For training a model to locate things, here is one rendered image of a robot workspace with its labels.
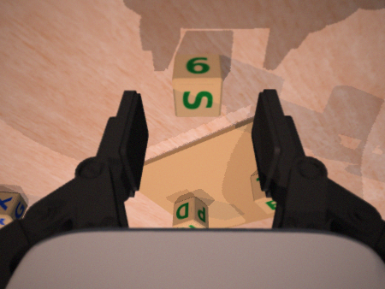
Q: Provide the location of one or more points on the tan wooden letter block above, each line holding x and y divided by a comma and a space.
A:
12, 206
190, 213
259, 198
197, 85

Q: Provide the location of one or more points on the tan flat mat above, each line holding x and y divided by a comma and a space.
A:
216, 170

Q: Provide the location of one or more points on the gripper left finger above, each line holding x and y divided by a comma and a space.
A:
96, 195

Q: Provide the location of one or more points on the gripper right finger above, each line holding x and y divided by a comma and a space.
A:
312, 200

